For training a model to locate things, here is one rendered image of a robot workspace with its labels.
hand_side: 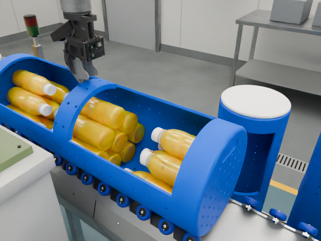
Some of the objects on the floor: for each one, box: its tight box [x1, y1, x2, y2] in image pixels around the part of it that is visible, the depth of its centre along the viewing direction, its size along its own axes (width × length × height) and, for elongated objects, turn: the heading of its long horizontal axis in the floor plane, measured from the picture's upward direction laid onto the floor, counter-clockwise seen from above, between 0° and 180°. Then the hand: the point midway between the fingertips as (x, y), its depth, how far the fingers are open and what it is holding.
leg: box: [64, 208, 85, 241], centre depth 156 cm, size 6×6×63 cm
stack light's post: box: [32, 44, 44, 59], centre depth 185 cm, size 4×4×110 cm
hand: (82, 81), depth 83 cm, fingers closed
